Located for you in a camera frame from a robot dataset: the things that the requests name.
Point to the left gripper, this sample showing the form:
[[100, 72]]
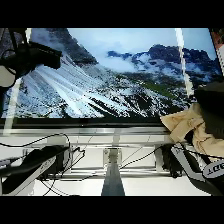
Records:
[[45, 56]]

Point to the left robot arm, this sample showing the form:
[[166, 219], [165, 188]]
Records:
[[32, 164]]

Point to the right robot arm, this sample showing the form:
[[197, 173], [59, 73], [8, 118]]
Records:
[[191, 166]]

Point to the beige garment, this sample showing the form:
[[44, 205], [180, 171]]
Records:
[[186, 122]]

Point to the black garment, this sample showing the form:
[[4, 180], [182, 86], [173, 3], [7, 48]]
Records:
[[213, 110]]

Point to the silver frame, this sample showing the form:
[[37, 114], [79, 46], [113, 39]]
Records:
[[112, 173]]

